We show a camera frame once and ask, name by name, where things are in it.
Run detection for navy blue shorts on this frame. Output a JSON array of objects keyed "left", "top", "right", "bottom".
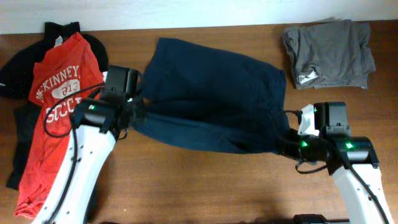
[{"left": 134, "top": 38, "right": 289, "bottom": 154}]

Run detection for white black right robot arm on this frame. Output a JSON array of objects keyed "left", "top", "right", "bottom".
[{"left": 276, "top": 102, "right": 393, "bottom": 223}]

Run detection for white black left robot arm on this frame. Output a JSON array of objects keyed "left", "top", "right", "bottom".
[{"left": 34, "top": 96, "right": 146, "bottom": 223}]

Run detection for red soccer t-shirt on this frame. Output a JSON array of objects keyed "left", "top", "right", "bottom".
[{"left": 14, "top": 32, "right": 104, "bottom": 219}]

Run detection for grey folded garment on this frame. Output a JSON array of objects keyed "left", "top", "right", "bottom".
[{"left": 282, "top": 20, "right": 376, "bottom": 90}]

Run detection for black garment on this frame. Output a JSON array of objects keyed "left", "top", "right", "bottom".
[{"left": 0, "top": 21, "right": 109, "bottom": 190}]

